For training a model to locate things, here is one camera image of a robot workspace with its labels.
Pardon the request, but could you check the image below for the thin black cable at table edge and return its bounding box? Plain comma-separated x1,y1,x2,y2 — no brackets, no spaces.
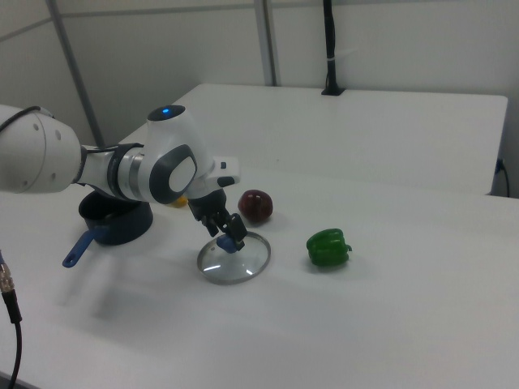
495,158,512,198

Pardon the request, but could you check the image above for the dark pot with blue handle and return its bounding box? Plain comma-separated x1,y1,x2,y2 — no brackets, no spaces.
62,190,154,269

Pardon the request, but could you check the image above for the glass lid with blue knob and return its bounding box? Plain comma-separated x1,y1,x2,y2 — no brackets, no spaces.
196,230,272,286

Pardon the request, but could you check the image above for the dark red apple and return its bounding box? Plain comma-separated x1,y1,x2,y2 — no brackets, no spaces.
237,188,274,224

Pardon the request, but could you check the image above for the black cable on robot arm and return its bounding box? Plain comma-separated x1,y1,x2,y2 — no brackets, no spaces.
0,105,54,133

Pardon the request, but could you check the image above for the black camera stand pole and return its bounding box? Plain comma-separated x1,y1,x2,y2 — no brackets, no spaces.
320,0,346,96

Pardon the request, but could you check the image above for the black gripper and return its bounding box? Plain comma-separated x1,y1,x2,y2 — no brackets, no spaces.
187,187,249,253

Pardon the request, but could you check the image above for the black cable with metal connector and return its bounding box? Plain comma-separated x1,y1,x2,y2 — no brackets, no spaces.
0,246,24,389

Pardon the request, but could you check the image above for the green bell pepper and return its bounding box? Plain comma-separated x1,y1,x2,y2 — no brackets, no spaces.
305,228,354,268

